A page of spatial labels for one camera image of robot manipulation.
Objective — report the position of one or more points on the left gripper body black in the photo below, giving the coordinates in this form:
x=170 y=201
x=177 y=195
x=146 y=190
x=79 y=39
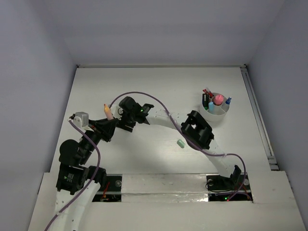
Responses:
x=95 y=128

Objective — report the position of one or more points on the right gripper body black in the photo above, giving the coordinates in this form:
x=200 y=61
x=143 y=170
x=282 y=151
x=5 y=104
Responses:
x=127 y=119

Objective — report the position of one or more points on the orange highlighter marker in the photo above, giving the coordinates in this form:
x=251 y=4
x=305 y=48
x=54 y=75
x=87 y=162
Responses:
x=108 y=112

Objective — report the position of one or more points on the black green highlighter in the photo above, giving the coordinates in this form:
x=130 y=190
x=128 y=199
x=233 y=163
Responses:
x=205 y=101

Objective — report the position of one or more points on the blue highlighter marker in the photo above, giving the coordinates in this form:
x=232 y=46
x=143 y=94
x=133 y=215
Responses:
x=211 y=107

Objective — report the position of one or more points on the red gel pen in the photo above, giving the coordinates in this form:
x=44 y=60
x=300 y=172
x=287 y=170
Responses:
x=208 y=92

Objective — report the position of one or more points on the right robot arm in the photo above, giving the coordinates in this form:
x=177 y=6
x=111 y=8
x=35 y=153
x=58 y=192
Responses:
x=192 y=127

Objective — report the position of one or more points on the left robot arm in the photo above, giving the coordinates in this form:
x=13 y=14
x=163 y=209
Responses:
x=80 y=175

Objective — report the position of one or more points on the green marker cap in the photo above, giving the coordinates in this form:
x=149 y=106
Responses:
x=180 y=143

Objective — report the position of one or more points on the white round container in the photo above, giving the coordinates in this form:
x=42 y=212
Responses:
x=219 y=111

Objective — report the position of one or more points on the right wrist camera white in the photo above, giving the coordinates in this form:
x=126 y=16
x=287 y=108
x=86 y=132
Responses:
x=116 y=111

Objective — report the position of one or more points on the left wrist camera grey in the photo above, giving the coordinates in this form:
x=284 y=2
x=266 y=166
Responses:
x=81 y=120

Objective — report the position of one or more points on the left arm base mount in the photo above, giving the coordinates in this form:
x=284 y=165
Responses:
x=111 y=191

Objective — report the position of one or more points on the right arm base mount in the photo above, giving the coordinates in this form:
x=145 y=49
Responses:
x=235 y=188

